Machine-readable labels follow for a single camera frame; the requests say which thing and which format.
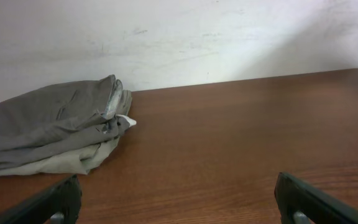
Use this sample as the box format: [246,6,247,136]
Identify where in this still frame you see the folded grey trousers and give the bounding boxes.
[0,75,132,169]

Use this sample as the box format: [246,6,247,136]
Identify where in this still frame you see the folded beige garment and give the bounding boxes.
[0,89,133,177]

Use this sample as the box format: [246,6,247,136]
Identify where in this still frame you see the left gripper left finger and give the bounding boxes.
[0,174,82,224]

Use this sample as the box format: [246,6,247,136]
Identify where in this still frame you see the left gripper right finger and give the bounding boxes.
[274,172,358,224]

